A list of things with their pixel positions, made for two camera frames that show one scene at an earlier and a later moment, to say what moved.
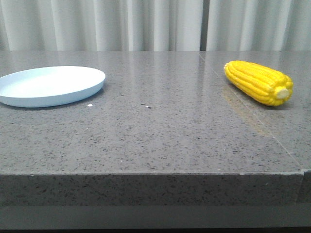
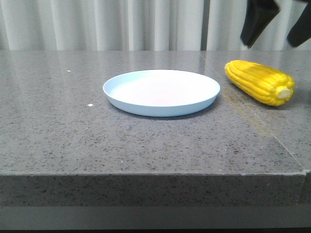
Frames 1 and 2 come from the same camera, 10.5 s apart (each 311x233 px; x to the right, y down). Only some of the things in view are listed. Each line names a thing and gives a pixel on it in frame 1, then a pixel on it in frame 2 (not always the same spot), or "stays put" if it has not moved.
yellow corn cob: x=267 y=86 stays put
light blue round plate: x=50 y=86 to x=162 y=93
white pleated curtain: x=155 y=25 stays put
